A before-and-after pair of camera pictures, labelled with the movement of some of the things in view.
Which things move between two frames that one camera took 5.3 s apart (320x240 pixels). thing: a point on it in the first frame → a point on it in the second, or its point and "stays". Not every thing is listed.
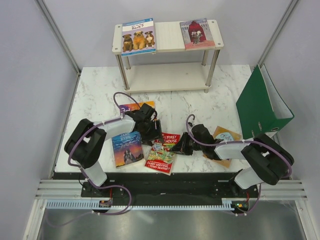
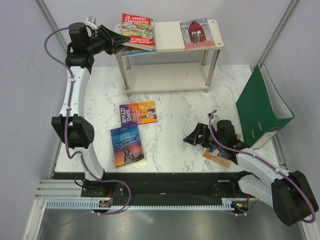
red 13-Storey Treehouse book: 161,156 → 139,29
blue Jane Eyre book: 128,148 stays
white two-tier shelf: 172,77 stays
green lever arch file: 262,108 stays
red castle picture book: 196,34 stays
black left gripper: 156,134 → 114,41
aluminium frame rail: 61,189 stays
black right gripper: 182,148 → 201,129
